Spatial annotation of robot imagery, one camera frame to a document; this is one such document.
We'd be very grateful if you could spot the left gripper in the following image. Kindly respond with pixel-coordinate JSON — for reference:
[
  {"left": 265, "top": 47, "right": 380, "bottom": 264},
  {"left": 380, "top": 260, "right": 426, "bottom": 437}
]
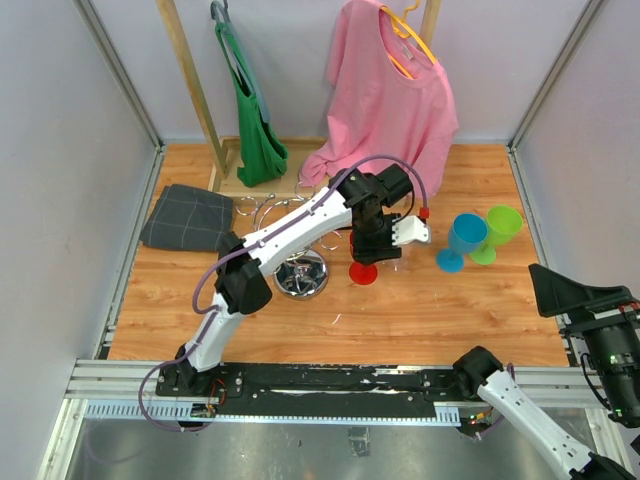
[{"left": 353, "top": 214, "right": 403, "bottom": 268}]

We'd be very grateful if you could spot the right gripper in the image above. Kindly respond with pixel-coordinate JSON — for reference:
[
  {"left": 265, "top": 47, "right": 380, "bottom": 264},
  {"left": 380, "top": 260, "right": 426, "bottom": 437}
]
[{"left": 528, "top": 259, "right": 640, "bottom": 416}]

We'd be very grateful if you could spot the red wine glass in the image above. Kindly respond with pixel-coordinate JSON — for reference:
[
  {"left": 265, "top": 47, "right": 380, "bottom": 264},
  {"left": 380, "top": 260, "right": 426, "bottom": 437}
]
[{"left": 348, "top": 232, "right": 378, "bottom": 285}]

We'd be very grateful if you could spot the green wine glass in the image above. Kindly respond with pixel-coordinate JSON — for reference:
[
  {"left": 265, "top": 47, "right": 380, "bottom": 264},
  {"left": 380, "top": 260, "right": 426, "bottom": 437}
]
[{"left": 469, "top": 205, "right": 524, "bottom": 265}]

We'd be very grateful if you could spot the blue wine glass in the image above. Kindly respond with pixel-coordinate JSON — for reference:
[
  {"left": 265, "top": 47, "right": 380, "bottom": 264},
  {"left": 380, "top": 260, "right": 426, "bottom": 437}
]
[{"left": 436, "top": 213, "right": 488, "bottom": 273}]

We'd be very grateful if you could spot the clear wine glass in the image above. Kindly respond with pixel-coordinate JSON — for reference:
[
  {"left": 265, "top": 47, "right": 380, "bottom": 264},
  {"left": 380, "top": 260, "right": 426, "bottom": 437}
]
[{"left": 390, "top": 245, "right": 412, "bottom": 273}]

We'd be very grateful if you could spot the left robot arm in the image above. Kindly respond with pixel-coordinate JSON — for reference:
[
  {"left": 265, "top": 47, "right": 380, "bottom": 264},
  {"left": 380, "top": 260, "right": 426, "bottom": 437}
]
[{"left": 176, "top": 158, "right": 424, "bottom": 396}]

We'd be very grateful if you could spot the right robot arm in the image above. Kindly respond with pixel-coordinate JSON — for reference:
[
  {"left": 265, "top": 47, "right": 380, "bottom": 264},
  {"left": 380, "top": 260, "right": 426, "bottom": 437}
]
[{"left": 452, "top": 264, "right": 639, "bottom": 479}]

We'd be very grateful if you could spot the chrome wine glass rack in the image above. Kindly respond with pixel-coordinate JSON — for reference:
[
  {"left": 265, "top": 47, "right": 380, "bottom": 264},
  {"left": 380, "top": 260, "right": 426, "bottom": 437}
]
[{"left": 235, "top": 182, "right": 339, "bottom": 300}]

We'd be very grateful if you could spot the wooden clothes rack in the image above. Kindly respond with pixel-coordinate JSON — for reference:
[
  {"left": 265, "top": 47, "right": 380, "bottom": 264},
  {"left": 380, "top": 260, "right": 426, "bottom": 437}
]
[{"left": 159, "top": 1, "right": 429, "bottom": 197}]

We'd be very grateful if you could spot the pink t-shirt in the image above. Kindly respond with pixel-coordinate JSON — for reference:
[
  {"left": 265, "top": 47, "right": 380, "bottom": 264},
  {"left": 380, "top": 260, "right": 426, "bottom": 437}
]
[{"left": 299, "top": 1, "right": 458, "bottom": 197}]

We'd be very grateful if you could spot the green garment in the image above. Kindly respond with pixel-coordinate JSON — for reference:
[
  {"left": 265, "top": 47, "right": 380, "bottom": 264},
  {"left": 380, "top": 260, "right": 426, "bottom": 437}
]
[{"left": 215, "top": 23, "right": 289, "bottom": 188}]

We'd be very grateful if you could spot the dark grey checked cloth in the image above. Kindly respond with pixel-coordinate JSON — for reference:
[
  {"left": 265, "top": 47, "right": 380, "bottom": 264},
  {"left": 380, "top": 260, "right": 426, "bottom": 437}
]
[{"left": 140, "top": 184, "right": 233, "bottom": 252}]

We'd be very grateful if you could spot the yellow clothes hanger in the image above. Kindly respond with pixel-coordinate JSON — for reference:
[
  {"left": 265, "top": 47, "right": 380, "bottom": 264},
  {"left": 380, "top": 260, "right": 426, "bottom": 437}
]
[{"left": 381, "top": 0, "right": 437, "bottom": 80}]

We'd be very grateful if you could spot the grey clothes hanger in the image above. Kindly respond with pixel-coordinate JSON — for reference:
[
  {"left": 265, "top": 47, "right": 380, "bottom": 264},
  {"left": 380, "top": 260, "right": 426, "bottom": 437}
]
[{"left": 210, "top": 0, "right": 271, "bottom": 124}]

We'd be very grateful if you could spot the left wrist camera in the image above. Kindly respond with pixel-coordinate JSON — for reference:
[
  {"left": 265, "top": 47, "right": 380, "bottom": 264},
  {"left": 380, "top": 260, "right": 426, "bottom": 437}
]
[{"left": 392, "top": 207, "right": 432, "bottom": 247}]

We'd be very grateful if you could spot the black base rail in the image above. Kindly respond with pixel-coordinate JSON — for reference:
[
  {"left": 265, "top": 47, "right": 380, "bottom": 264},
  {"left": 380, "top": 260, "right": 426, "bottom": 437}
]
[{"left": 156, "top": 360, "right": 502, "bottom": 421}]

